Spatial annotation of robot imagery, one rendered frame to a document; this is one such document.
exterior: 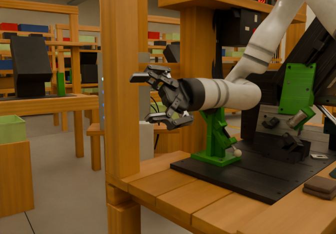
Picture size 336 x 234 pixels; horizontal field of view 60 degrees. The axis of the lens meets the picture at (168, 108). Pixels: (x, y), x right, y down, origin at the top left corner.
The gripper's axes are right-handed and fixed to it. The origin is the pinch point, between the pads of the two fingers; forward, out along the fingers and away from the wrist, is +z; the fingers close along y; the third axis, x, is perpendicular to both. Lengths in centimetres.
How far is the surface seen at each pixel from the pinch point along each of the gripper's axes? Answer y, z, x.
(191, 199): 18.3, -24.9, 28.3
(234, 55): -269, -505, 276
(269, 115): -3, -80, 25
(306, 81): -6, -82, 5
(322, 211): 34, -43, 4
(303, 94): -2, -81, 8
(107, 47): -35.7, -14.4, 25.3
